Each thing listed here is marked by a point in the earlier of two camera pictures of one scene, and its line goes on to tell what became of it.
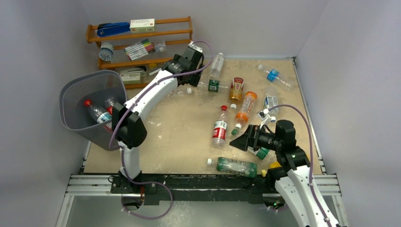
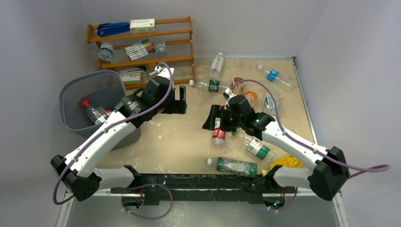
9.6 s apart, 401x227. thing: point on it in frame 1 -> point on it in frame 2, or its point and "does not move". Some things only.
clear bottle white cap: x=216 y=65 does not move
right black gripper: x=253 y=137 -> x=220 y=120
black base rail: x=194 y=188 does not move
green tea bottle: x=235 y=167 does not move
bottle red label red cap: x=220 y=131 does not move
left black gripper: x=193 y=82 -> x=177 y=107
